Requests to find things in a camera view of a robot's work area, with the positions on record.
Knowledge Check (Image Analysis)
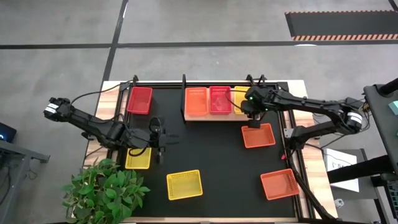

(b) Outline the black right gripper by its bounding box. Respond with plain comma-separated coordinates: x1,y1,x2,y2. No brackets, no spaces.
241,101,262,129

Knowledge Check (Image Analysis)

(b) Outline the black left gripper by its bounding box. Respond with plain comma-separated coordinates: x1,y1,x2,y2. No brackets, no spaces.
151,126,180,164

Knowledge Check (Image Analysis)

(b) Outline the yellow plastic basket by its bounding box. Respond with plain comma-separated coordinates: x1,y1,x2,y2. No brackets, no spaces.
166,169,204,201
233,85,251,114
124,146,152,170

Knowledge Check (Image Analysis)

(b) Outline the red plastic basket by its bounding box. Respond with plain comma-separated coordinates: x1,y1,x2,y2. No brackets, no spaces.
208,85,233,115
126,86,154,115

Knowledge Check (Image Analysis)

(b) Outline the orange plastic basket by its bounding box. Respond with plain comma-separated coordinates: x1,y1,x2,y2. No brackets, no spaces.
241,123,277,149
260,168,301,201
184,87,209,117

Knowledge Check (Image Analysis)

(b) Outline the wooden shelf board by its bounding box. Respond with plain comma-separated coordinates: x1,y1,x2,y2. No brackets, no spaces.
183,86,253,122

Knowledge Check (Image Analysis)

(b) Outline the black table mat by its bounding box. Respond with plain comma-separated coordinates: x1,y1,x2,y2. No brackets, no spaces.
119,83,297,218

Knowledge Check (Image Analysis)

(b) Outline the green potted plant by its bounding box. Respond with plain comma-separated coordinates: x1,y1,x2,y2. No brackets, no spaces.
61,157,151,224

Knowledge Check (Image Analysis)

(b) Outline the black power brick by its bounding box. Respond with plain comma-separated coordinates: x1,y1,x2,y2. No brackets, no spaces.
345,96,363,108

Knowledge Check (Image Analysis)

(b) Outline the black stand beam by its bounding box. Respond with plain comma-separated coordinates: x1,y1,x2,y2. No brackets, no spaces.
326,154,398,184

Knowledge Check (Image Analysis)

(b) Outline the hazard-striped black floor mat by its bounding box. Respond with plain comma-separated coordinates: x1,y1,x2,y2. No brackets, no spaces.
285,10,398,42

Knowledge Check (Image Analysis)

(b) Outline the dark grey side table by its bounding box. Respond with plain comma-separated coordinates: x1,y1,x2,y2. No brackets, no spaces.
363,83,398,175

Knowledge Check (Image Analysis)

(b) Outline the black stand pole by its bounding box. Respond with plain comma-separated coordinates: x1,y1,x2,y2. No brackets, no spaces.
377,77,398,96

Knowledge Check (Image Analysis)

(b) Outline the grey metal desk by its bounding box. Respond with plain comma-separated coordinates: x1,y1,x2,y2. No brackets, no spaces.
0,139,50,224

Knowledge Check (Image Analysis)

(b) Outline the black device with blue light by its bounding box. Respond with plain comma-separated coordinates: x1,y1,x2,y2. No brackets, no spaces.
0,121,18,144

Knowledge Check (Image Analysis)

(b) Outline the black shelf bracket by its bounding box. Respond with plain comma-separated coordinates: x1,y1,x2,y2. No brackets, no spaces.
245,73,269,90

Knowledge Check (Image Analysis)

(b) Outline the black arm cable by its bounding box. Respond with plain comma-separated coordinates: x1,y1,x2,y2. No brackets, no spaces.
70,81,134,105

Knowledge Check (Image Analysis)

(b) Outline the black cable conduit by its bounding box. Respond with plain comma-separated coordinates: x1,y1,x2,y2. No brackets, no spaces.
284,146,338,222

